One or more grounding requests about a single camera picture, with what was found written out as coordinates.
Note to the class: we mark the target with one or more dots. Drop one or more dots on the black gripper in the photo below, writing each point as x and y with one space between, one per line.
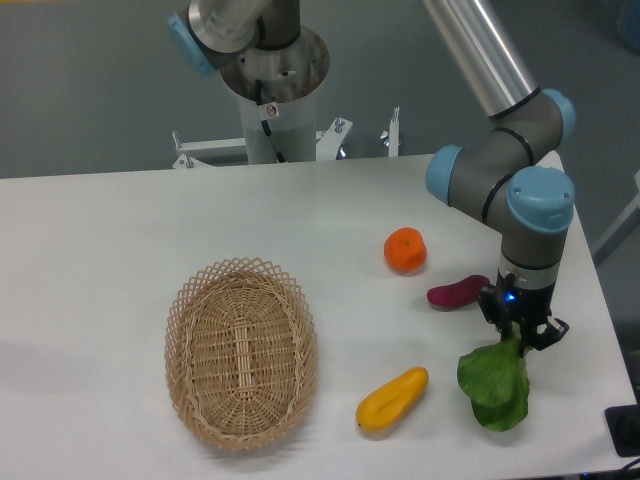
523 294

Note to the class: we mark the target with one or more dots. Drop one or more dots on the green leafy vegetable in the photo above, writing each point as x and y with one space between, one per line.
495 380

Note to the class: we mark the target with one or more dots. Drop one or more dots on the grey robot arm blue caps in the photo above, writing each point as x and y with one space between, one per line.
501 181

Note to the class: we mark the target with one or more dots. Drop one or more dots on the purple sweet potato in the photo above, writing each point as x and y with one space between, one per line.
458 294

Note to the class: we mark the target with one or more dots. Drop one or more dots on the orange tangerine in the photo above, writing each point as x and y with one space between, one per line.
404 250

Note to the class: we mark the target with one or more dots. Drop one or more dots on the black device at table corner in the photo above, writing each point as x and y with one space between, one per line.
623 425

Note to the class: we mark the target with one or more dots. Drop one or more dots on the yellow mango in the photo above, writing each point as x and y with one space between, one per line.
387 405

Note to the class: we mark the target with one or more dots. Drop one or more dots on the oval wicker basket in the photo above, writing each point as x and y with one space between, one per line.
241 356

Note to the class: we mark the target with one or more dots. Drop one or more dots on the white frame leg right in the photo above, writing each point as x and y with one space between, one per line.
619 230

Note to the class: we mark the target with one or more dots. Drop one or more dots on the white metal base frame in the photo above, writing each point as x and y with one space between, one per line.
330 145

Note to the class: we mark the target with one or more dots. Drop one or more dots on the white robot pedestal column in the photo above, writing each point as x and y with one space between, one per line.
276 92

